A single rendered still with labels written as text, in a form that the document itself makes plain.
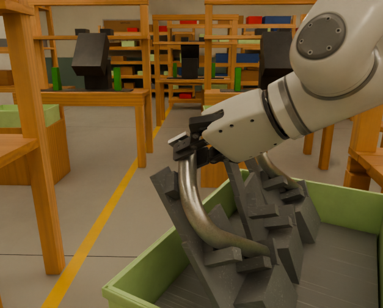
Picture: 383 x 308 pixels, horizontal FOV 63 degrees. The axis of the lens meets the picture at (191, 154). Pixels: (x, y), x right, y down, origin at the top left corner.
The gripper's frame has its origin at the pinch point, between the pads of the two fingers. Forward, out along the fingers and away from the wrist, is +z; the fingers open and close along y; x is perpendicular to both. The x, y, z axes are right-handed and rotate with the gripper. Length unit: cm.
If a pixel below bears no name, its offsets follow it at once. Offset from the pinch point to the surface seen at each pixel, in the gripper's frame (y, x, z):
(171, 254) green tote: -15.7, 9.3, 17.8
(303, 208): -43.4, -4.9, -2.4
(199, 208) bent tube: -1.1, 9.5, -0.6
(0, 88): -50, -335, 418
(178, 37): -308, -628, 280
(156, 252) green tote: -9.5, 10.5, 16.2
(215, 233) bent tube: -4.9, 12.1, -0.6
